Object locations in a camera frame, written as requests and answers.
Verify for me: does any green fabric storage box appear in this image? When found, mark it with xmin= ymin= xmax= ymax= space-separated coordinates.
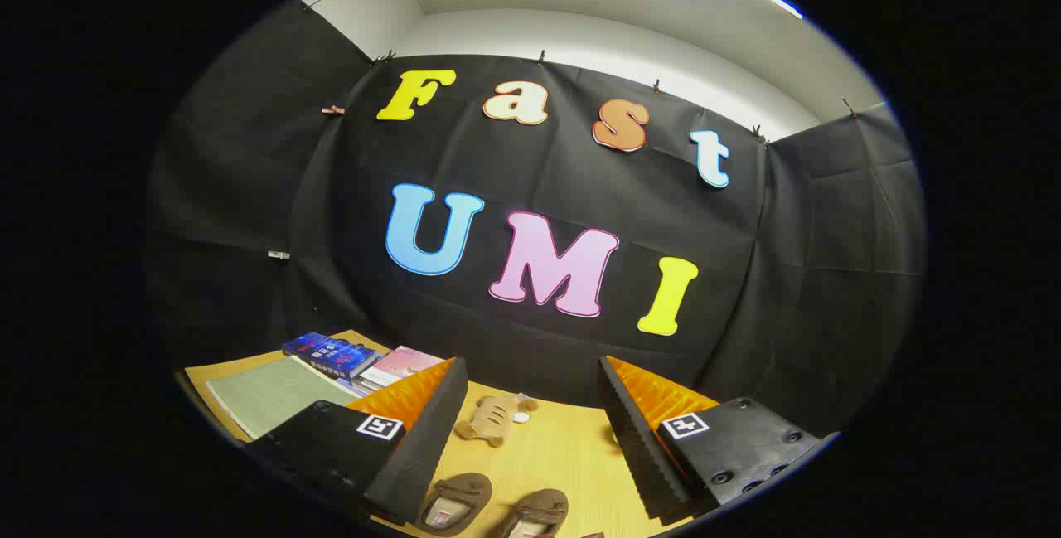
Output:
xmin=205 ymin=355 xmax=363 ymax=442

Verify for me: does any row of black clips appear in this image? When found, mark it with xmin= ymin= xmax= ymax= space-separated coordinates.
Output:
xmin=298 ymin=0 xmax=860 ymax=146

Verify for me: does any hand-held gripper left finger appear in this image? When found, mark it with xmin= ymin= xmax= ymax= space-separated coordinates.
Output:
xmin=247 ymin=357 xmax=470 ymax=526

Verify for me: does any tan plush toy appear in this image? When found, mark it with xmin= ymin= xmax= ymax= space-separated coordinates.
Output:
xmin=454 ymin=393 xmax=540 ymax=448

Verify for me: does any brown fuzzy shoe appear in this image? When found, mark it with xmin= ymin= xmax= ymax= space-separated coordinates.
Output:
xmin=496 ymin=487 xmax=570 ymax=538
xmin=417 ymin=472 xmax=493 ymax=537

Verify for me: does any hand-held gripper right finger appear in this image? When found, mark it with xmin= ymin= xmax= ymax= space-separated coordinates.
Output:
xmin=597 ymin=355 xmax=823 ymax=524

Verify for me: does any dark blue book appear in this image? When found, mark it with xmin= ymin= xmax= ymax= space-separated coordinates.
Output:
xmin=281 ymin=331 xmax=383 ymax=381

